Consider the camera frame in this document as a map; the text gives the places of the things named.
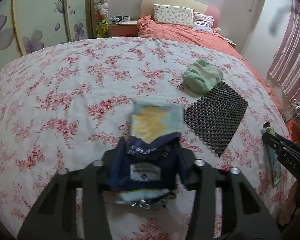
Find floral hand cream tube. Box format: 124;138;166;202
262;122;281;186

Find dark blue snack bag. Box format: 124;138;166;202
110;100;186;209

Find orange laundry basket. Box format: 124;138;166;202
287;120;300;145

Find black mesh mat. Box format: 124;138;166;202
184;81;248;157

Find pink striped curtain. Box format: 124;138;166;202
268;0;300;101

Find floral white bedsheet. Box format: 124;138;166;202
0;37;295;236

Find green towel sock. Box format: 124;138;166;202
182;60;223;94

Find right nightstand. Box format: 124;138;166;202
223;37;237;49

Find striped pink pillow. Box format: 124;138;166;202
193;11;215;33

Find floral white pillow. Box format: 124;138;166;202
154;4;194;28

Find coral red duvet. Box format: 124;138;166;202
137;15;283;114

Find left pink nightstand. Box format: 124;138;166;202
110;21;139;37

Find flower pattern wardrobe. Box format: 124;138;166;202
0;0;91;71

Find white mug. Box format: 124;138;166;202
122;15;130;22

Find beige pink headboard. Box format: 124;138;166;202
140;0;220;28

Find hanging plush toys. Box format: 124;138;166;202
93;0;109;38

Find white wire rack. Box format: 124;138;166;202
283;99;300;126

